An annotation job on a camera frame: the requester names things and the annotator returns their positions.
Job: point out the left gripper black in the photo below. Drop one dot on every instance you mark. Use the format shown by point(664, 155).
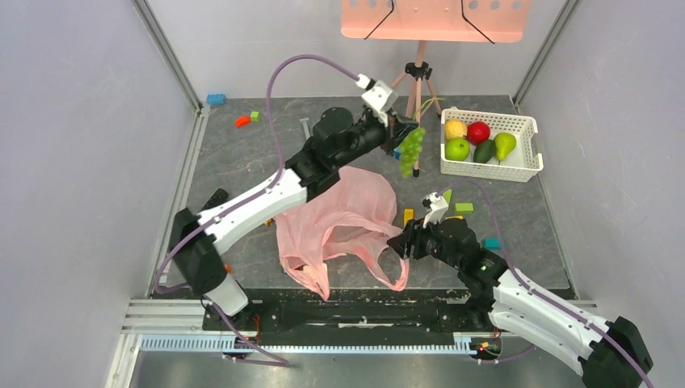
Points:
point(397, 129)

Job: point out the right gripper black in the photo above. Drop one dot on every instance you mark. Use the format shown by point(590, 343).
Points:
point(412, 241)

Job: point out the green fake fruit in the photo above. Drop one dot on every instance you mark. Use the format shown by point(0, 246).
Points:
point(409, 152)

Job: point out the pink plastic bag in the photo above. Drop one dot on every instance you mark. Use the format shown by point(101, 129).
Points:
point(354, 217)

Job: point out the yellow fake lemon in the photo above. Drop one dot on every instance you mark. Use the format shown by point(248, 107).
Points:
point(454, 129)

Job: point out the green fake apple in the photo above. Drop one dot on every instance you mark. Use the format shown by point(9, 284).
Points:
point(457, 149)

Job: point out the red fake apple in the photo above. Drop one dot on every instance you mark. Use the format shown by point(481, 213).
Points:
point(477, 132)

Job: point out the dark green fake avocado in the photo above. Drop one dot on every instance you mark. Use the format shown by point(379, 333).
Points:
point(484, 151)

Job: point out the green fake pear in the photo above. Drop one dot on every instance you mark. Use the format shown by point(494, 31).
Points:
point(505, 143)

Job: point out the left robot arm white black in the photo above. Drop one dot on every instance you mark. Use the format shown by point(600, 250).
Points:
point(198, 241)

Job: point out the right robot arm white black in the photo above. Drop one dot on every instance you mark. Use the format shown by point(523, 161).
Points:
point(603, 353)

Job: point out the yellow curved toy brick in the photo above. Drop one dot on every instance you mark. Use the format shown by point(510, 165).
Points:
point(408, 215)

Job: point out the grey toy bar piece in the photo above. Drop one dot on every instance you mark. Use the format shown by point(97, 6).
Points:
point(306, 128)

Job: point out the teal toy brick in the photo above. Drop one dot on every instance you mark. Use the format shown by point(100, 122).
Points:
point(493, 244)

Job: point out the pink music stand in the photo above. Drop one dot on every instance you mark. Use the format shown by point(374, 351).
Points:
point(494, 22)

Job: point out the red arch toy brick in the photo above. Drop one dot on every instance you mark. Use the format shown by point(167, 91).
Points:
point(242, 121)

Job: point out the white plastic basket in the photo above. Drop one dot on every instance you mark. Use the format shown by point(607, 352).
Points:
point(520, 166)

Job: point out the blue toy brick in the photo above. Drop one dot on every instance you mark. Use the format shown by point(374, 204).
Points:
point(216, 99)

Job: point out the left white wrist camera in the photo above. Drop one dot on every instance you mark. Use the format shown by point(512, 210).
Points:
point(378, 97)

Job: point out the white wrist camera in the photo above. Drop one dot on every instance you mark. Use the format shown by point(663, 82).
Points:
point(436, 206)
point(378, 97)

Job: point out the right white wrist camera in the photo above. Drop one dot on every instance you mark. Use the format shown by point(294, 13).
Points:
point(436, 206)

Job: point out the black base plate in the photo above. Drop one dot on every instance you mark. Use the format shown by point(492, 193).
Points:
point(363, 317)

